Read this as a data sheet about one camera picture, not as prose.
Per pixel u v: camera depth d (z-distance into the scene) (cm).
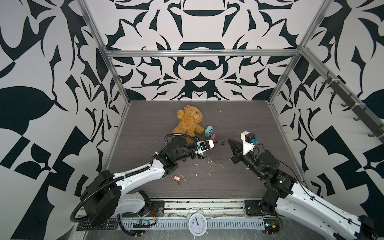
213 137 98
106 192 41
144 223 72
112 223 70
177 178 83
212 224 71
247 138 58
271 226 71
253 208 74
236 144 65
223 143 71
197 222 69
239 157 61
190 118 100
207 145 58
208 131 97
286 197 52
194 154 64
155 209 73
